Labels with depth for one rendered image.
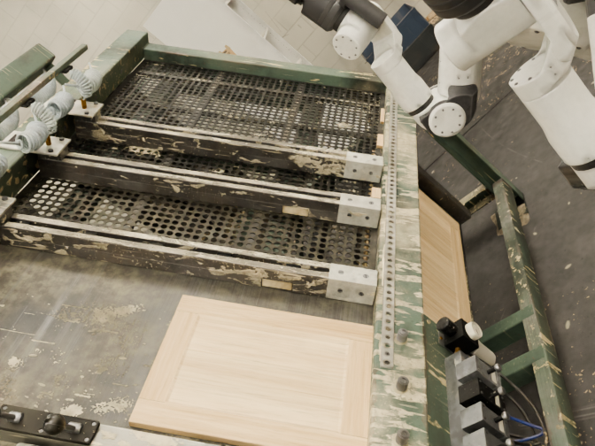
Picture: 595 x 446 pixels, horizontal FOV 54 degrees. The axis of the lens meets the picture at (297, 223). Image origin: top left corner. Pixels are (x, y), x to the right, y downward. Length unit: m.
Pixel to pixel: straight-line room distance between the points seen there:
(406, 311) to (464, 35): 0.92
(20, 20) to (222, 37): 2.69
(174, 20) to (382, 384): 4.18
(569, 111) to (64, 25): 6.42
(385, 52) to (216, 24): 3.81
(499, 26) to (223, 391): 0.94
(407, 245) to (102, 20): 5.47
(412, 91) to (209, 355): 0.74
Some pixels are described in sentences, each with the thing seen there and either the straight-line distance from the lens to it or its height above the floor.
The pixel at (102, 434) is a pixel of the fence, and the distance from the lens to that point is 1.27.
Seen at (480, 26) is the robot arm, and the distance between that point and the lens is 0.71.
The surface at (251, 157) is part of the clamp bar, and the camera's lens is 2.03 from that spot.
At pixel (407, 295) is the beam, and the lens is 1.55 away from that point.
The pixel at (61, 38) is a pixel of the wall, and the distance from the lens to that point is 6.97.
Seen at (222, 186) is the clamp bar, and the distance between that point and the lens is 1.81.
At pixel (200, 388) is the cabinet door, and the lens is 1.34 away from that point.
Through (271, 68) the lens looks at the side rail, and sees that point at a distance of 2.69.
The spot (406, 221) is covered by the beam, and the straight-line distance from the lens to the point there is 1.79.
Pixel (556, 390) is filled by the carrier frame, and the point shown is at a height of 0.17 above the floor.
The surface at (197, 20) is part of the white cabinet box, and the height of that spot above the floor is 1.74.
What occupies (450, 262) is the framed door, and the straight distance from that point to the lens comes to 2.46.
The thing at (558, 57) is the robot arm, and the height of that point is 1.32.
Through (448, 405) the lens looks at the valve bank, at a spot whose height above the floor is 0.74.
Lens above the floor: 1.63
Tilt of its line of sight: 18 degrees down
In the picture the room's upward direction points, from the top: 52 degrees counter-clockwise
